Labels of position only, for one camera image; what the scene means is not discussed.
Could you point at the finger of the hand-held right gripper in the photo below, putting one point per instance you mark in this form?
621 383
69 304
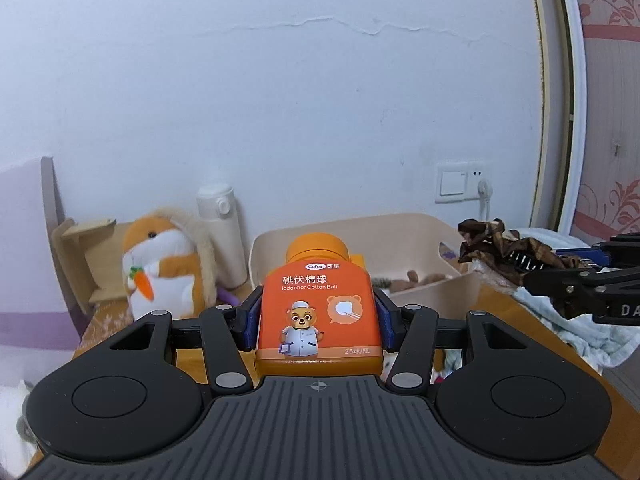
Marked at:
620 250
565 282

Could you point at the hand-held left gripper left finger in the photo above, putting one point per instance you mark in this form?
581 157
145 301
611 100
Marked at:
254 317

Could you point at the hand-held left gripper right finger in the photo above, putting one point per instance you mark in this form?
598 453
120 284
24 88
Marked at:
380 320

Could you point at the orange cotton ball bottle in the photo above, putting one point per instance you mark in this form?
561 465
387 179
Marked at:
320 330

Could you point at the beige plastic container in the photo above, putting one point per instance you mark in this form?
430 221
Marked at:
400 240

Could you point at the brown patterned hair scrunchie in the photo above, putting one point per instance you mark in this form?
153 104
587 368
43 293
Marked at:
490 242

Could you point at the small purple object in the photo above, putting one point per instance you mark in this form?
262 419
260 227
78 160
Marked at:
227 296

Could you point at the light blue towel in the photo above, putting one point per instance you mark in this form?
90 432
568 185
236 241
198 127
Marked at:
560 330

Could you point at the small brown plush toy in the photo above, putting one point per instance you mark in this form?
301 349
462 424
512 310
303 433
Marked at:
415 280

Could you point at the white thermos bottle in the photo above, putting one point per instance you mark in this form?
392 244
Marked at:
225 240

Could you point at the orange white hamster plush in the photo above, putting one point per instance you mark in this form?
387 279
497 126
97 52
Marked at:
160 255

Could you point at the pink floral door panel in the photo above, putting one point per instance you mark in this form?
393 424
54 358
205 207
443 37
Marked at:
615 135

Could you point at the wooden stand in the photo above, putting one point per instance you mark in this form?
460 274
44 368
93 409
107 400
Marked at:
70 260

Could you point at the white door frame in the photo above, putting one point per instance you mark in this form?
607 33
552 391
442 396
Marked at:
575 110

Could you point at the white wall switch socket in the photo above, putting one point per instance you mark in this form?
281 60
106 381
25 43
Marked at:
452 182

